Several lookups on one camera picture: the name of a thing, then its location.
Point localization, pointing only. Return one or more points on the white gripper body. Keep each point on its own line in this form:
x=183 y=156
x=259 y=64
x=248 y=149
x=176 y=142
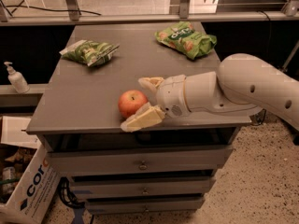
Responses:
x=171 y=94

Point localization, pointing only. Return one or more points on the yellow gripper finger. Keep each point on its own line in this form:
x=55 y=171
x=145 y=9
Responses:
x=150 y=83
x=146 y=116

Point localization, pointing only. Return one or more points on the red apple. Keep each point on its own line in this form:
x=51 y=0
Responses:
x=130 y=101

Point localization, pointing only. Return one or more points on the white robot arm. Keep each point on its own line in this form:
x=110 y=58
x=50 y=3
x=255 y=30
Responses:
x=241 y=85

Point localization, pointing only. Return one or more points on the green rice chip bag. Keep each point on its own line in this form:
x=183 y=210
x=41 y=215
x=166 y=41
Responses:
x=185 y=39

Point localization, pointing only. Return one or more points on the green white snack bag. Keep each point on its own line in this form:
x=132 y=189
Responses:
x=89 y=52

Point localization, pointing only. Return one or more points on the grey drawer cabinet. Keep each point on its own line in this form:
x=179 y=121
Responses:
x=170 y=167

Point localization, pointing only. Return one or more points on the white pump bottle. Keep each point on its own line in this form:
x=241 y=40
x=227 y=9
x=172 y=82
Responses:
x=16 y=79

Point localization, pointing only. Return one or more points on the white cardboard box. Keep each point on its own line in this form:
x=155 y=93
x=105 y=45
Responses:
x=28 y=182

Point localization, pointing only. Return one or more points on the metal frame rail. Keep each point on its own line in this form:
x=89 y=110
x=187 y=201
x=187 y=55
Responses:
x=37 y=12

